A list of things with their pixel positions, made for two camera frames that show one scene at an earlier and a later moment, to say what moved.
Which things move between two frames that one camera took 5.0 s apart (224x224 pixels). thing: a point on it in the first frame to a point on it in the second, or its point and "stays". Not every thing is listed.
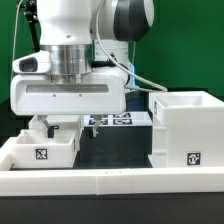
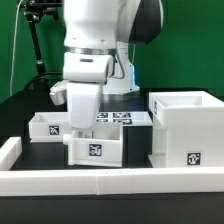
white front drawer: [33, 149] to [100, 145]
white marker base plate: [129, 119] stays
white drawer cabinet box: [187, 129] stays
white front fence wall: [111, 181] stays
